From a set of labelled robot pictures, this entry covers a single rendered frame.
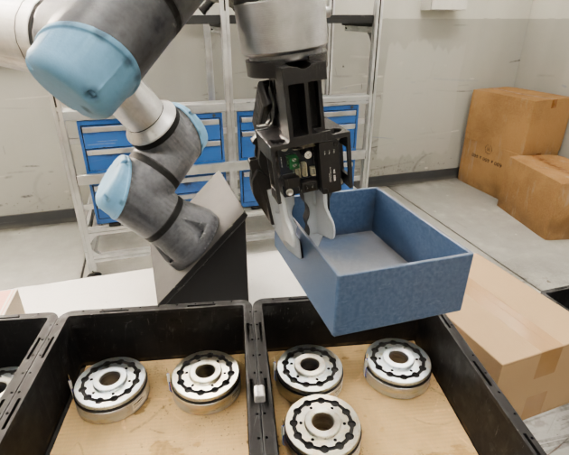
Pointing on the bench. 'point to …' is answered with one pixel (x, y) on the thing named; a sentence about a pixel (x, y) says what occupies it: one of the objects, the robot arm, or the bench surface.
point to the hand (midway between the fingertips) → (302, 243)
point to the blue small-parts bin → (377, 264)
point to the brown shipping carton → (522, 339)
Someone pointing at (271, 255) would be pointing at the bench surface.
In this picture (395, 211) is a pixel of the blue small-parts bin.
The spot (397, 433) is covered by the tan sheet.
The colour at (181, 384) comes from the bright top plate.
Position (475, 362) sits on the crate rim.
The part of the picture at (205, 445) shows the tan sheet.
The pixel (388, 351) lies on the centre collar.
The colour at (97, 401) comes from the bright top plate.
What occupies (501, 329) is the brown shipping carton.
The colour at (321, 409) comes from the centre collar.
